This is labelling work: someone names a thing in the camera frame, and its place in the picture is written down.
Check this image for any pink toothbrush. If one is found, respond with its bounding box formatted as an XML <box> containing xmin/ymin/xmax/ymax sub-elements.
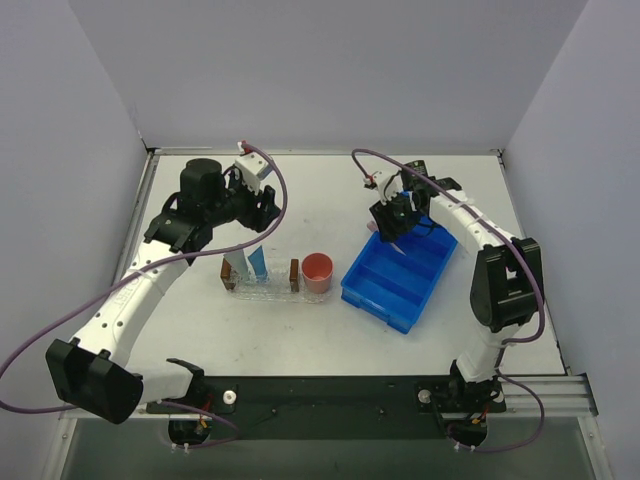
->
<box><xmin>366</xmin><ymin>220</ymin><xmax>405</xmax><ymax>255</ymax></box>

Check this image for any white toothpaste tube green cap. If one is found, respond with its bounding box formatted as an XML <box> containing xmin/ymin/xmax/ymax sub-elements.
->
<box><xmin>223</xmin><ymin>249</ymin><xmax>251</xmax><ymax>281</ymax></box>

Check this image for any blue toothpaste tube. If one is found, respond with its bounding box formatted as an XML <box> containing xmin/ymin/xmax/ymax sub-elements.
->
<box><xmin>247</xmin><ymin>246</ymin><xmax>269</xmax><ymax>283</ymax></box>

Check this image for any clear acrylic toothbrush holder rack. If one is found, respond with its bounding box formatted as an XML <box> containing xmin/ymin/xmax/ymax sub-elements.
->
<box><xmin>220</xmin><ymin>259</ymin><xmax>302</xmax><ymax>297</ymax></box>

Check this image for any pink plastic cup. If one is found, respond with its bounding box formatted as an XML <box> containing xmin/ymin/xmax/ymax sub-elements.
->
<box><xmin>301</xmin><ymin>252</ymin><xmax>333</xmax><ymax>295</ymax></box>

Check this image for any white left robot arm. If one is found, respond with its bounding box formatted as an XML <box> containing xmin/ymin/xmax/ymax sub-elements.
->
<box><xmin>45</xmin><ymin>152</ymin><xmax>284</xmax><ymax>424</ymax></box>

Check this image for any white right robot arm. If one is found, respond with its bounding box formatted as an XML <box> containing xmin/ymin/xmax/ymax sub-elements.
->
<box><xmin>364</xmin><ymin>160</ymin><xmax>544</xmax><ymax>400</ymax></box>

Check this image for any clear textured glass tray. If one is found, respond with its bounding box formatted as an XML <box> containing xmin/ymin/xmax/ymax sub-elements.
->
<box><xmin>220</xmin><ymin>258</ymin><xmax>333</xmax><ymax>304</ymax></box>

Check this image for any blue plastic compartment bin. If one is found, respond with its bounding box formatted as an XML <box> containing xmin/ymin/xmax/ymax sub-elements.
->
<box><xmin>341</xmin><ymin>218</ymin><xmax>458</xmax><ymax>334</ymax></box>

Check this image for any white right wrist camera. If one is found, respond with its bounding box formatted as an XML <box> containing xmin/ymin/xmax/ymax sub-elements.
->
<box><xmin>363</xmin><ymin>171</ymin><xmax>403</xmax><ymax>205</ymax></box>

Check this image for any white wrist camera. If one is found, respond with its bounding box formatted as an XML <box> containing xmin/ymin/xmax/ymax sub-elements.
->
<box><xmin>363</xmin><ymin>171</ymin><xmax>403</xmax><ymax>205</ymax></box>
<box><xmin>233</xmin><ymin>142</ymin><xmax>273</xmax><ymax>195</ymax></box>

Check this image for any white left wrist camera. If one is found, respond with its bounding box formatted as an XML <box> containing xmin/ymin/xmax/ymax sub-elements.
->
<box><xmin>233</xmin><ymin>142</ymin><xmax>273</xmax><ymax>195</ymax></box>

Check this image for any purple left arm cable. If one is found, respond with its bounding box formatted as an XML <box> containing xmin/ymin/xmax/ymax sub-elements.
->
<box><xmin>0</xmin><ymin>142</ymin><xmax>289</xmax><ymax>449</ymax></box>

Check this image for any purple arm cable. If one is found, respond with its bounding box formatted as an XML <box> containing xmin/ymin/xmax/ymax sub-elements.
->
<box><xmin>351</xmin><ymin>147</ymin><xmax>547</xmax><ymax>454</ymax></box>
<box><xmin>0</xmin><ymin>142</ymin><xmax>289</xmax><ymax>449</ymax></box>

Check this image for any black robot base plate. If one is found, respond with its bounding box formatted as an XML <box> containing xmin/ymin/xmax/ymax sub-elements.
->
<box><xmin>146</xmin><ymin>375</ymin><xmax>506</xmax><ymax>440</ymax></box>

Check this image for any aluminium frame rail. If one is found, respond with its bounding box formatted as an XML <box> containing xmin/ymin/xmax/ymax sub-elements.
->
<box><xmin>501</xmin><ymin>375</ymin><xmax>599</xmax><ymax>417</ymax></box>

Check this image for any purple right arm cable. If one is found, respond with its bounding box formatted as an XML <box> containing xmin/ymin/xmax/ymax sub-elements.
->
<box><xmin>351</xmin><ymin>147</ymin><xmax>547</xmax><ymax>454</ymax></box>

